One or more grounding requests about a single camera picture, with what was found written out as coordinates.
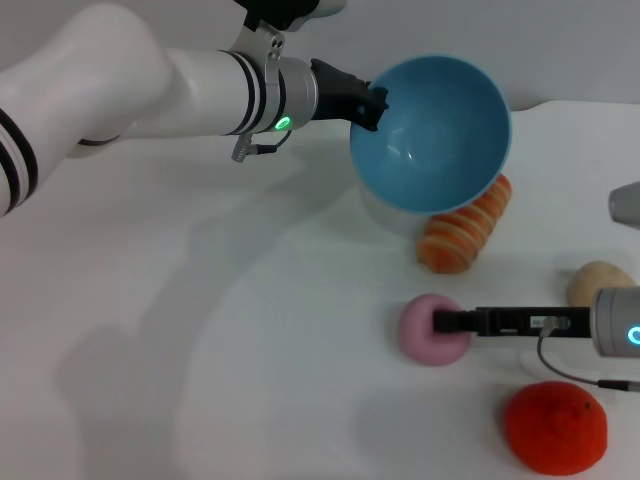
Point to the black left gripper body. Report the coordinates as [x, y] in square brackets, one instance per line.
[335, 95]

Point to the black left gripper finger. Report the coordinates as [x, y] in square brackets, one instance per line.
[372, 107]

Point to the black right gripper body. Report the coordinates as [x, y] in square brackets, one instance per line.
[520, 322]

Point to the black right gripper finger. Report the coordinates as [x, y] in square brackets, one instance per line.
[450, 322]

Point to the blue bowl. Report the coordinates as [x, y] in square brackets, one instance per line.
[435, 145]

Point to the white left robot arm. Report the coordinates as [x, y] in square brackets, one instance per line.
[125, 85]

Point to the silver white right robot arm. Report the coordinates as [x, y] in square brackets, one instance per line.
[615, 320]

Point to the beige round bun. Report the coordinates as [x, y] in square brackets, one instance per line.
[590, 285]

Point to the orange striped bread roll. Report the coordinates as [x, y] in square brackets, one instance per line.
[460, 235]

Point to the red orange tangerine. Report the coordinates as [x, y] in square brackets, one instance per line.
[555, 430]

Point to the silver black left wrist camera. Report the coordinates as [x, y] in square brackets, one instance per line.
[285, 10]

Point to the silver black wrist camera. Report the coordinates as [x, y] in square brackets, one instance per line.
[285, 10]
[627, 205]

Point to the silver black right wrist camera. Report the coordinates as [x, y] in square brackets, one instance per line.
[627, 205]

